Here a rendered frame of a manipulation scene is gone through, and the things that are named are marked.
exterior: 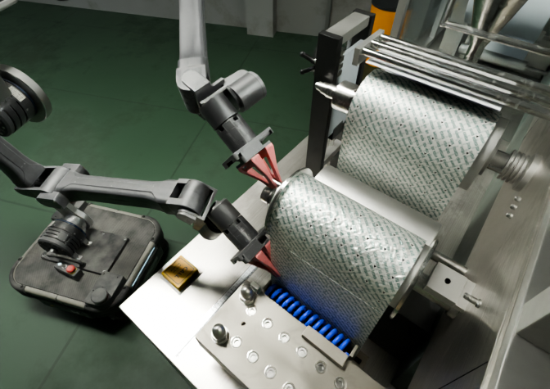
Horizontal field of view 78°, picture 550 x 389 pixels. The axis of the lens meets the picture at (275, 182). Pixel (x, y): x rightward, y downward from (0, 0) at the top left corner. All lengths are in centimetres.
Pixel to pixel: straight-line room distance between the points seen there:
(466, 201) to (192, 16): 97
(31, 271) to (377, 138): 178
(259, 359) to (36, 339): 158
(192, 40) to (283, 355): 67
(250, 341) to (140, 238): 126
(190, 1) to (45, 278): 152
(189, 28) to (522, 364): 77
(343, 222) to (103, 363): 160
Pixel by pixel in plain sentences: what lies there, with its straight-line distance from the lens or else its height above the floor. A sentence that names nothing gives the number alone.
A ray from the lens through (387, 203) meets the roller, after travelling 70.
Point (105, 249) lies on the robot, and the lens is 194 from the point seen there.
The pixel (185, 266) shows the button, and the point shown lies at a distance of 97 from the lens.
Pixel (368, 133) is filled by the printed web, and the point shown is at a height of 134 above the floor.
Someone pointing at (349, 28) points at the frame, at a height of 144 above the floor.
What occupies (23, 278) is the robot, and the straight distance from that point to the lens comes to 207.
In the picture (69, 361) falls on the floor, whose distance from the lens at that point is 206.
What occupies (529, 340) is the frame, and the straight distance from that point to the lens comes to 38.
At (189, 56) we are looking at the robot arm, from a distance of 74.
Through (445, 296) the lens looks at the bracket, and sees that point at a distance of 57.
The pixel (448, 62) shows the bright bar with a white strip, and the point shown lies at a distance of 72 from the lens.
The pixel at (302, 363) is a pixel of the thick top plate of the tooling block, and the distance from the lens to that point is 75.
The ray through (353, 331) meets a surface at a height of 107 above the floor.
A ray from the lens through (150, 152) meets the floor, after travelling 272.
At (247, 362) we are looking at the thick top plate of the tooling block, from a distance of 75.
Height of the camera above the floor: 176
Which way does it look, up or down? 49 degrees down
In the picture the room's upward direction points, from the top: straight up
